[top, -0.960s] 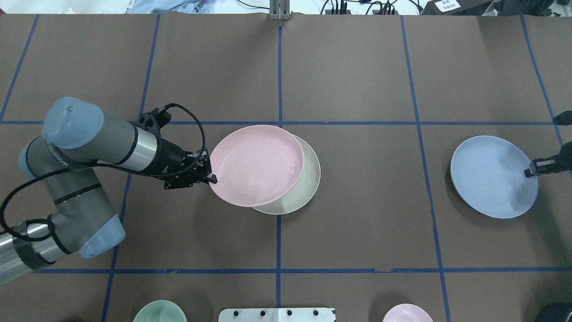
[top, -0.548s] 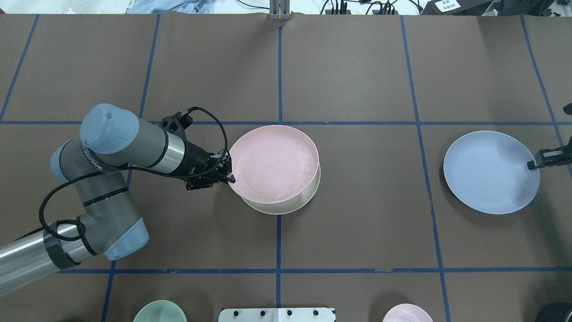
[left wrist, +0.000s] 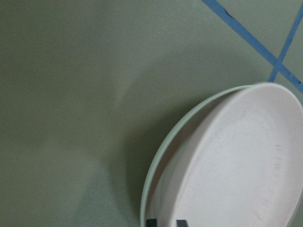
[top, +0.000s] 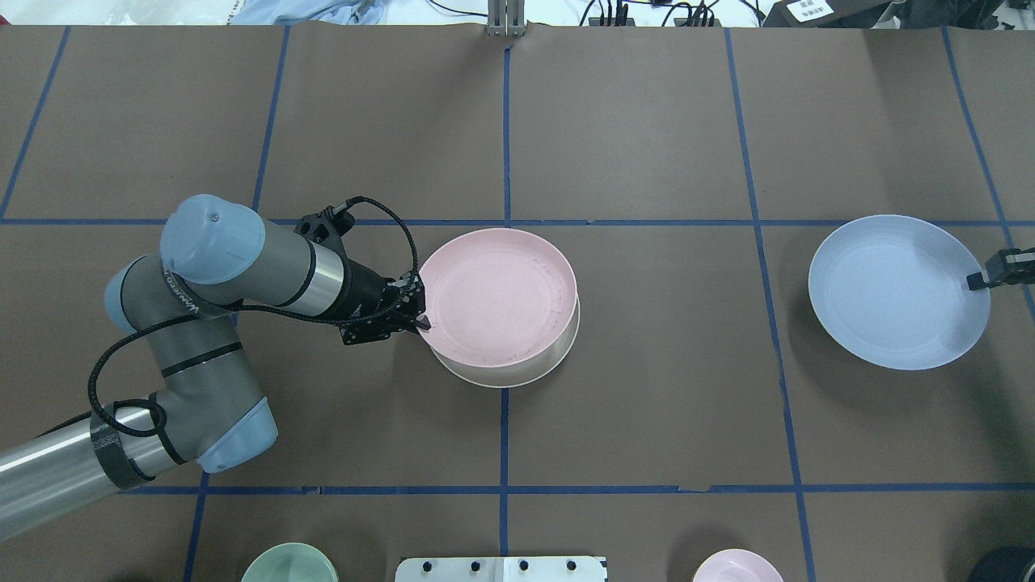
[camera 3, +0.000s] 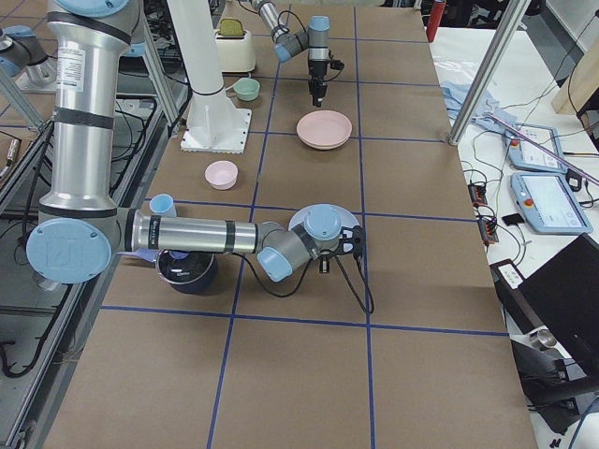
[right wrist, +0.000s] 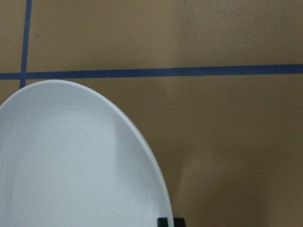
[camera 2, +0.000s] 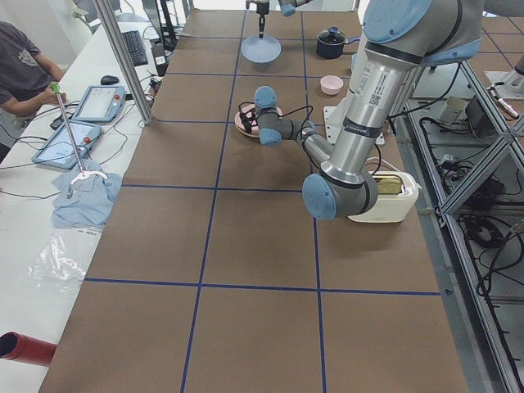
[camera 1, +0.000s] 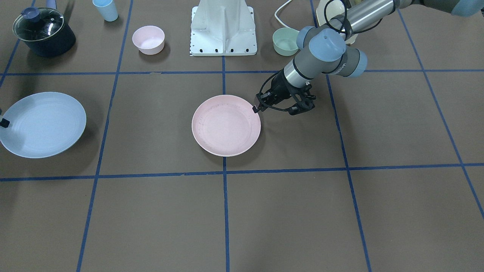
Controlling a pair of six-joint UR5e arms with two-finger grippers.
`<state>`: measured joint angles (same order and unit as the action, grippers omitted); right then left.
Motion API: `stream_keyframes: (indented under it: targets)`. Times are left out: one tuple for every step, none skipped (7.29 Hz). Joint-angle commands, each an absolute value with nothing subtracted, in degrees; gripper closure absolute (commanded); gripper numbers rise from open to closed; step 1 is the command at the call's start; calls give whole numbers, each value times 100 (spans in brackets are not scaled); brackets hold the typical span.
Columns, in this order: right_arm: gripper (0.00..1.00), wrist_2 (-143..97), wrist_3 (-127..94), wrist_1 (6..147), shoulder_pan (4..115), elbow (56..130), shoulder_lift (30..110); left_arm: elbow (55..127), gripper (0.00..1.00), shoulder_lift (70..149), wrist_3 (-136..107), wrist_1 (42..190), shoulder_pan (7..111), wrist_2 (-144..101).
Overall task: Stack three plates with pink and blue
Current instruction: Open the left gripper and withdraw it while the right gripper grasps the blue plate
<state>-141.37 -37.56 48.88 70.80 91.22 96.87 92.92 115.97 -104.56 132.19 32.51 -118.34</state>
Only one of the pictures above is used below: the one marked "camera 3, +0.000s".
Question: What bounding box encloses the cream toaster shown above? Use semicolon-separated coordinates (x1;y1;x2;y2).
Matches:
214;18;256;73

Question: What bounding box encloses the blue teach pendant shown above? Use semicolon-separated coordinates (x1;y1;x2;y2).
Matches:
510;172;593;235
504;123;567;174

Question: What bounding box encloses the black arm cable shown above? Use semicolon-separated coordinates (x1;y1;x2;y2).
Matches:
242;252;375;314
275;8;345;85

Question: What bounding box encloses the blue teach pendant near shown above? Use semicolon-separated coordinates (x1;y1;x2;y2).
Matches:
510;172;593;235

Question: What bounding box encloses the blue teach pendant far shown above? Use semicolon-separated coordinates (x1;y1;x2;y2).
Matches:
504;123;567;174

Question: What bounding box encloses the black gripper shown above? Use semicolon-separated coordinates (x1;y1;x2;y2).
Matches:
329;225;364;259
308;59;329;108

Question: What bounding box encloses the green bowl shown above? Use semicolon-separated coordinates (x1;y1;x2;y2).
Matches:
233;78;261;102

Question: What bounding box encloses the light blue cup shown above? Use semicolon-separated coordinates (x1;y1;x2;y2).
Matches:
149;194;178;218

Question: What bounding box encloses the dark pot with glass lid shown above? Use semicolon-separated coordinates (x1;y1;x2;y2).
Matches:
155;250;218;295

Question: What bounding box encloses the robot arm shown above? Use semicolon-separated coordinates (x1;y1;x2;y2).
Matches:
250;1;338;108
25;1;346;284

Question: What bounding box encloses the pink plate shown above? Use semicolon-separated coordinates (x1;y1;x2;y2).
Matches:
296;110;353;142

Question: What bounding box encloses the aluminium frame post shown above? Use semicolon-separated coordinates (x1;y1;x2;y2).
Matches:
448;0;531;146

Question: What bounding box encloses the blue cloth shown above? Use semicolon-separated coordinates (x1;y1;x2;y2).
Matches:
439;80;519;127

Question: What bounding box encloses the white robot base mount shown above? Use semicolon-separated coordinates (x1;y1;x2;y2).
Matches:
168;0;252;153

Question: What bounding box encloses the black laptop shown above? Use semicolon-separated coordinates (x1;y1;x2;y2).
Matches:
490;234;598;375

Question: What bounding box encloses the light blue plate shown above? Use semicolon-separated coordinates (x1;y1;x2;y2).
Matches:
288;203;358;240

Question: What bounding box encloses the beige plate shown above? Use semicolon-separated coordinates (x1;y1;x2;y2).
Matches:
300;138;349;151

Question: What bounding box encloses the pink bowl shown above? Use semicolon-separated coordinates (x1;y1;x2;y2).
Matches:
204;160;239;190

